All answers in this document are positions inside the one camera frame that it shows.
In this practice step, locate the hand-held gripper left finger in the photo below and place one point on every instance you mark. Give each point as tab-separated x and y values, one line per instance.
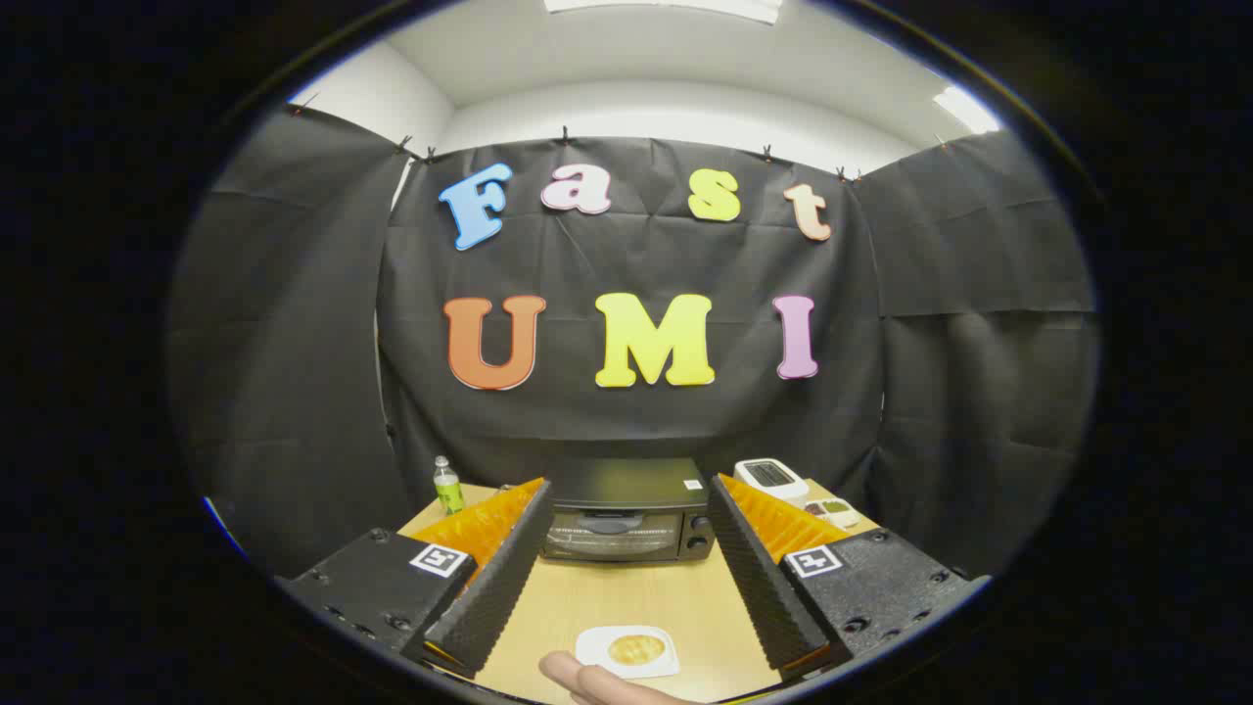
509	573

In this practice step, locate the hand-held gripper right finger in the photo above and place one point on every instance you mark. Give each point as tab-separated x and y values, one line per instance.
759	578

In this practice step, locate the golden bread bun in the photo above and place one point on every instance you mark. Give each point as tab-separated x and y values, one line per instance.
636	649

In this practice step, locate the black toaster oven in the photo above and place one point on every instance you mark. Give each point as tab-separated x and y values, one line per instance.
626	485

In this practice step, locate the white bread toaster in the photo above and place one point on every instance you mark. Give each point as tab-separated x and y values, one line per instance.
773	478

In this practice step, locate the small white divided dish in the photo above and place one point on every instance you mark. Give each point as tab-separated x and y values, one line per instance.
834	512

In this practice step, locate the green drink bottle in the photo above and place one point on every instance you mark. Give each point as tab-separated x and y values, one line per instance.
448	490

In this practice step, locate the white square plate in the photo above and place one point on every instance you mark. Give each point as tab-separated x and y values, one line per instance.
592	651

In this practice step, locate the small ceiling light panel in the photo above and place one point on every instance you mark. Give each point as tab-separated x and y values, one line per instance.
967	110

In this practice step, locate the long ceiling light panel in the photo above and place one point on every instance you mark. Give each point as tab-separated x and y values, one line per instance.
666	8

